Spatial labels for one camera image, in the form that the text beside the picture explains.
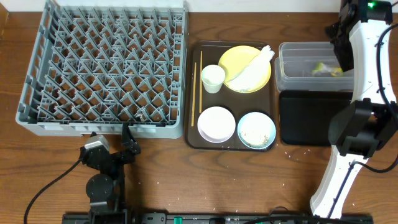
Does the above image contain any white round bowl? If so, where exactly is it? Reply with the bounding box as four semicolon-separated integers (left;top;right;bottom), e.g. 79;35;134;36
197;106;236;143

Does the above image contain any white paper cup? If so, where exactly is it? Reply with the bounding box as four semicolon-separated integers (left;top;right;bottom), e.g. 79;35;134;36
201;65;226;94

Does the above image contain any light blue round bowl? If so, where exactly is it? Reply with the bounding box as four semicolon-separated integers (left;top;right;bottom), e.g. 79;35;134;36
237;112;277;151

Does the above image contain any white napkin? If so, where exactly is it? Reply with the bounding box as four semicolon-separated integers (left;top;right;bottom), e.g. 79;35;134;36
224;45;275;93

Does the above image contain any green snack wrapper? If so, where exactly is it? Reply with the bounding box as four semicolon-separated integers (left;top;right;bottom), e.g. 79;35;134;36
312;62;343;77

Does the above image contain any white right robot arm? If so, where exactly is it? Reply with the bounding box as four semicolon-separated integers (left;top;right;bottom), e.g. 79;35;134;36
310;0;397;219

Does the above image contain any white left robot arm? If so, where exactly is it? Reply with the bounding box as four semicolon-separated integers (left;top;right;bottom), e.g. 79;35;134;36
79;123;141;223

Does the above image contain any black food waste tray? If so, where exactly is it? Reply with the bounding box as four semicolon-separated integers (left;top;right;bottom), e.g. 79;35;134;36
279;90;353;146

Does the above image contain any clear plastic waste bin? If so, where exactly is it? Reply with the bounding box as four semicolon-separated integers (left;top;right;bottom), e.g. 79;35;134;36
275;42;354;92

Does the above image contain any grey plastic dish rack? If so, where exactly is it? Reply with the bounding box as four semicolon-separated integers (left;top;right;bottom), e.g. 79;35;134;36
16;1;188;139

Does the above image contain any left wooden chopstick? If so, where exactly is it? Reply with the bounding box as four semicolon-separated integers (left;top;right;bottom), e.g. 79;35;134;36
191;62;197;127

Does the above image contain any dark brown serving tray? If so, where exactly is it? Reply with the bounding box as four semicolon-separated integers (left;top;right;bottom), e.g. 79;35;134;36
183;40;275;151

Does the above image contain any yellow round plate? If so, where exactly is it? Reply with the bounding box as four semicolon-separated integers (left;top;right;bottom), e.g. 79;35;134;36
218;45;272;94

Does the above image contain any brown cardboard box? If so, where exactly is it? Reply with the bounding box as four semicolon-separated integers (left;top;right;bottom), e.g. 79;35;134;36
0;4;9;39

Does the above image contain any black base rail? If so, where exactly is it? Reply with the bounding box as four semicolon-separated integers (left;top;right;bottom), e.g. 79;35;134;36
61;212;374;224

